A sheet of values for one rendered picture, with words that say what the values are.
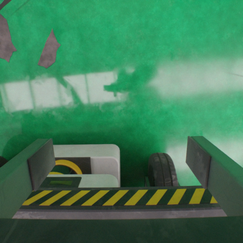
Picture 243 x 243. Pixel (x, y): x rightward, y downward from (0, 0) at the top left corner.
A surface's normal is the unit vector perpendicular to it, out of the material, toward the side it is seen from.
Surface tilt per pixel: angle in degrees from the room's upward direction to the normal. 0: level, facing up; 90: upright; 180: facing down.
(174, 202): 90
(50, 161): 90
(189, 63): 0
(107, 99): 0
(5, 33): 0
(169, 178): 46
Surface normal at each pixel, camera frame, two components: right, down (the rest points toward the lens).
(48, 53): -0.01, 0.25
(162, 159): -0.03, -0.90
